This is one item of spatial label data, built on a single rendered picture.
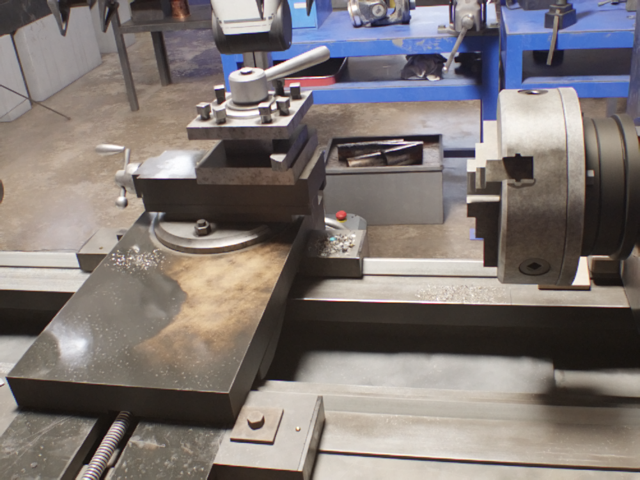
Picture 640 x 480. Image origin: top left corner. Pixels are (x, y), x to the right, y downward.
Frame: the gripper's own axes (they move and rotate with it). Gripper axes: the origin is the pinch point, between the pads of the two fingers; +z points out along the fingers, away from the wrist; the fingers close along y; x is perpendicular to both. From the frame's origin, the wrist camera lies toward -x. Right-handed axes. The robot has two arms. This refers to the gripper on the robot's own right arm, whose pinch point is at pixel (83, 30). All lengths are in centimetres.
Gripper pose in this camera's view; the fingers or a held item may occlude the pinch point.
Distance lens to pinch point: 162.3
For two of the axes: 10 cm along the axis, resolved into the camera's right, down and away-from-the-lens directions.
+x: 1.6, 0.1, 9.9
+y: 9.9, -0.2, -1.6
